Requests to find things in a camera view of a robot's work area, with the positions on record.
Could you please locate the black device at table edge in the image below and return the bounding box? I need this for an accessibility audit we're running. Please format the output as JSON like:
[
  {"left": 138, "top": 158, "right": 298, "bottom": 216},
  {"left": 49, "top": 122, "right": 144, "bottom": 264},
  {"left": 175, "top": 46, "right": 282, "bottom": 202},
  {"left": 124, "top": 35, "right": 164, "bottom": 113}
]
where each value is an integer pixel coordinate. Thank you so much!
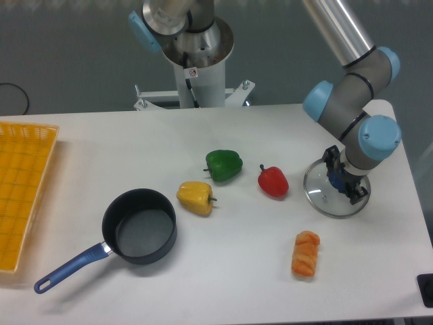
[{"left": 417, "top": 274, "right": 433, "bottom": 308}]

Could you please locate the green bell pepper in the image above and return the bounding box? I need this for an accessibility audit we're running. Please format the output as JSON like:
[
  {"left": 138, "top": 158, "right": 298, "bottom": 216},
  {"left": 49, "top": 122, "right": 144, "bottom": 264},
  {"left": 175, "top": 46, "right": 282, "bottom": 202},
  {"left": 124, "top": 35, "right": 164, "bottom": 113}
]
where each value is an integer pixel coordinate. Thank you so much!
[{"left": 204, "top": 150, "right": 243, "bottom": 183}]

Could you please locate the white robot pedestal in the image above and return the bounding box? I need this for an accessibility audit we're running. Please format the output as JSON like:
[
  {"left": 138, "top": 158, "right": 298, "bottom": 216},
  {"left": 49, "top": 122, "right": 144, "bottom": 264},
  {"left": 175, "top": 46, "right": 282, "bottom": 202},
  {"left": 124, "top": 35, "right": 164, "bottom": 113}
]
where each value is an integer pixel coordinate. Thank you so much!
[{"left": 134, "top": 18, "right": 255, "bottom": 111}]

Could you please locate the black cable on floor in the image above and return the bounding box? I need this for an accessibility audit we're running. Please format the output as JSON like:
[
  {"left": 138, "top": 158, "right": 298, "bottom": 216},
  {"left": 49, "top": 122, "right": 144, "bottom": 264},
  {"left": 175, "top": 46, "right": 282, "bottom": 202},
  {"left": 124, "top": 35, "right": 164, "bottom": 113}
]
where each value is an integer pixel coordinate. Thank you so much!
[{"left": 0, "top": 82, "right": 30, "bottom": 116}]

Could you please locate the black saucepan with blue handle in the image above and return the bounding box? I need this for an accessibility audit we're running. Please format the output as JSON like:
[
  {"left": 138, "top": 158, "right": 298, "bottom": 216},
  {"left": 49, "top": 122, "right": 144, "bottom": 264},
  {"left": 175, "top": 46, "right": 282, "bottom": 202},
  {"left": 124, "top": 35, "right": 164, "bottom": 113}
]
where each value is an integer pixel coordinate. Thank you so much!
[{"left": 34, "top": 188, "right": 177, "bottom": 294}]

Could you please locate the orange twisted bread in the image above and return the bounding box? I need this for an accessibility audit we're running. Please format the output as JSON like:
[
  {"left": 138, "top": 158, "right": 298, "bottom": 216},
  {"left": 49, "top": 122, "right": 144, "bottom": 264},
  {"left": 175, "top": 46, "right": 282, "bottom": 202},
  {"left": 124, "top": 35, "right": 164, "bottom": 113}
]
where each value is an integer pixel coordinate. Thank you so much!
[{"left": 291, "top": 231, "right": 320, "bottom": 278}]

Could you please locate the glass lid with blue knob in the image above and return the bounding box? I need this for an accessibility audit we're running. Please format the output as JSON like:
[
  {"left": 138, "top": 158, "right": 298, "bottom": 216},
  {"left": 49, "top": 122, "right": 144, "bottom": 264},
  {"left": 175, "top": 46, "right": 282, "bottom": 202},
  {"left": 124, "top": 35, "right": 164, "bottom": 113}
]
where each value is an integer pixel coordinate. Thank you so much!
[{"left": 303, "top": 160, "right": 371, "bottom": 219}]

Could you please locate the yellow plastic basket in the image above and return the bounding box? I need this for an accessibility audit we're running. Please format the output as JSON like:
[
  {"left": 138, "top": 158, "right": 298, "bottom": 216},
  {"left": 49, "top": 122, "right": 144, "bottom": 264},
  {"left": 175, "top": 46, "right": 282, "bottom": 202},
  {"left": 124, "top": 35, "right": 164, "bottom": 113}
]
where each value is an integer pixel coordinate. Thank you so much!
[{"left": 1, "top": 121, "right": 60, "bottom": 274}]

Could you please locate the yellow bell pepper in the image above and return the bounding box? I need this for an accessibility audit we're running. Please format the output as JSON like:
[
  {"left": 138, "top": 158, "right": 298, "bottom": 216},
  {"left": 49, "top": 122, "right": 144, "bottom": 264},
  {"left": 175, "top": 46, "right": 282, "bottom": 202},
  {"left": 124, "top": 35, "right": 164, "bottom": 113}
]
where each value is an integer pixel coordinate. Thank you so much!
[{"left": 176, "top": 181, "right": 217, "bottom": 216}]

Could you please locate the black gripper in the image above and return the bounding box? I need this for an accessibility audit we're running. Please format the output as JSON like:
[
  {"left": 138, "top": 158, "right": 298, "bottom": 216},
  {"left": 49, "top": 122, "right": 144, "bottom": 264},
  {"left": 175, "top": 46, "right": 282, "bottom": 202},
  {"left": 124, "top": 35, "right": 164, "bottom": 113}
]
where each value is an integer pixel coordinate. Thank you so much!
[{"left": 322, "top": 145, "right": 368, "bottom": 204}]

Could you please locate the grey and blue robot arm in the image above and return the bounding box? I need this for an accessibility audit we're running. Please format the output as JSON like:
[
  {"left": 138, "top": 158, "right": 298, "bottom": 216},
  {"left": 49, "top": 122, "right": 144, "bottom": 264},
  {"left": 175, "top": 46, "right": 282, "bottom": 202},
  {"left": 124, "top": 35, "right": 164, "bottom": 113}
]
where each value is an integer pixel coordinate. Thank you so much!
[{"left": 128, "top": 1, "right": 401, "bottom": 204}]

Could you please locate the red bell pepper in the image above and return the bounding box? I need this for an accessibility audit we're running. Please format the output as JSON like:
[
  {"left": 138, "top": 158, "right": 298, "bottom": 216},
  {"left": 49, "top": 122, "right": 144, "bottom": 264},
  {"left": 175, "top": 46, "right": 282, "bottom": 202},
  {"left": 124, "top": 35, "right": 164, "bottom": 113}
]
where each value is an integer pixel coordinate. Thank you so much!
[{"left": 258, "top": 164, "right": 289, "bottom": 198}]

